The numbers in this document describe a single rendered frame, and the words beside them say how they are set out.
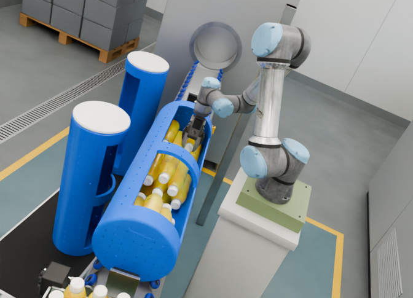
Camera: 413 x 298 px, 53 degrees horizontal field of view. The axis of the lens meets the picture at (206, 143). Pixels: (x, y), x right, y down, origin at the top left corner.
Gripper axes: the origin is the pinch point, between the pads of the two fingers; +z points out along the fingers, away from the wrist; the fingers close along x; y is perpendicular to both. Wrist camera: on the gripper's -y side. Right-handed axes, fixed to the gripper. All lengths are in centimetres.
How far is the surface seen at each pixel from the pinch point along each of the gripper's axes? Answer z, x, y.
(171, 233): -9, -4, -65
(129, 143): 64, 40, 80
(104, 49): 92, 128, 283
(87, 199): 49, 41, -1
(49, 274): 10, 28, -78
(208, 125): -7.9, -5.4, 13.3
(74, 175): 37, 50, -2
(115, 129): 6.1, 35.5, 4.0
